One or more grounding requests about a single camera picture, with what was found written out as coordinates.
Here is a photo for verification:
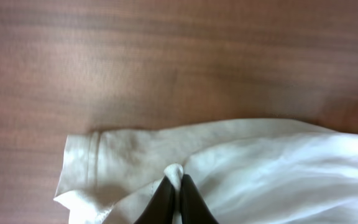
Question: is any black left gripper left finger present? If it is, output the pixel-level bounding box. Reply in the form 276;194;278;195
134;177;175;224

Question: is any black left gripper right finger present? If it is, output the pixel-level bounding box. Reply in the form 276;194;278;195
180;174;218;224

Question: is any white t-shirt with black print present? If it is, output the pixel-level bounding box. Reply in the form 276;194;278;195
54;119;358;223

